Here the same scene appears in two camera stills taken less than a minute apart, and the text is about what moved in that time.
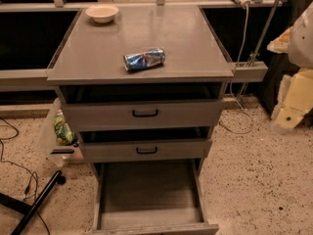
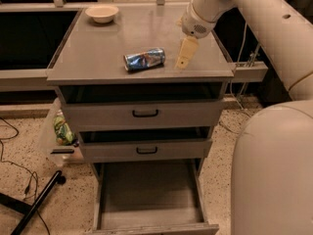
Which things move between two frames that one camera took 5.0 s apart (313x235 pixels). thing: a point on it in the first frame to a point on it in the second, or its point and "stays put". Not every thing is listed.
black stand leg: [29, 211] stays put
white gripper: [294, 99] to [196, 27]
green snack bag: [64, 132] stays put
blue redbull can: [144, 60] stays put
